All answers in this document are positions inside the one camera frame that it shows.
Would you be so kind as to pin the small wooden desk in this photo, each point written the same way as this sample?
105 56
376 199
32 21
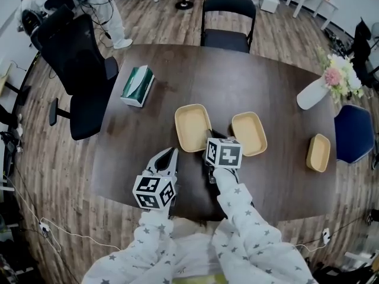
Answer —
3 77

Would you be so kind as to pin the pink white flower bouquet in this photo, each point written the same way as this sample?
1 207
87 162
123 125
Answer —
340 75

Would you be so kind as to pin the white vase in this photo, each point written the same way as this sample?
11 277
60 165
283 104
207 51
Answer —
311 95

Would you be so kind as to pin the green white tissue box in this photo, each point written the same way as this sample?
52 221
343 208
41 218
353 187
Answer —
136 84

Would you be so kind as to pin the person's left forearm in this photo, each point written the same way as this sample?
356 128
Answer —
154 229

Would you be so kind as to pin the small white cabinet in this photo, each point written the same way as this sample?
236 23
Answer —
269 1

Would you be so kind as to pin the blue chair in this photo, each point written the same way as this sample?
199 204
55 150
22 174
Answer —
353 132

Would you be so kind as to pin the black office chair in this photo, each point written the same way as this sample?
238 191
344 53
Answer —
362 40
77 69

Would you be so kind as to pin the white power strip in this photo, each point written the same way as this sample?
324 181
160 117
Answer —
44 226
325 235

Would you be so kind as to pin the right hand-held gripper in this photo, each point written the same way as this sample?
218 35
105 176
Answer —
225 155

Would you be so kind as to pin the beige tray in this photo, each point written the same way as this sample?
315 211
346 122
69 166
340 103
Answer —
191 127
248 133
318 152

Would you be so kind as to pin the black folding chair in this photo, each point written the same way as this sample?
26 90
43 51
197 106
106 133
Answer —
228 7

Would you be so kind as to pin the person's right forearm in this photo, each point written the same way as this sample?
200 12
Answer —
234 197

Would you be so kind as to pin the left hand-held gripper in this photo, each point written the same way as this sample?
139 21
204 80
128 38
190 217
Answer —
152 191

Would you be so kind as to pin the person's torso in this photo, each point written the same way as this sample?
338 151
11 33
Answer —
192 253

